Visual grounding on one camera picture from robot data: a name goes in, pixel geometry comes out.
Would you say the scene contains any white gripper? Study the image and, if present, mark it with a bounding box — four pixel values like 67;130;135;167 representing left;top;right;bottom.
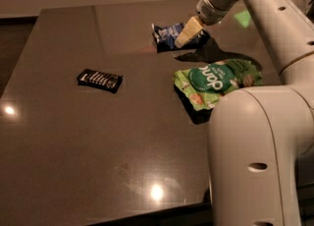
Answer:
175;0;238;48

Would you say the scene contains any blue chip bag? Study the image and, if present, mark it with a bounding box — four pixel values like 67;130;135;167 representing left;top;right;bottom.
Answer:
151;23;210;53

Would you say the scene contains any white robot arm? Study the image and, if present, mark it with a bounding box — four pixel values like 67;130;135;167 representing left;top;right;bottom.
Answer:
196;0;314;226

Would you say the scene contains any green snack bag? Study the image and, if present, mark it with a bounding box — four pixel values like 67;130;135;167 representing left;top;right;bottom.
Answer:
173;59;262;111

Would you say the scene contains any black candy bar wrapper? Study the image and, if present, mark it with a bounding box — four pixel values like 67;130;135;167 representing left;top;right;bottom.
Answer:
77;69;123;93

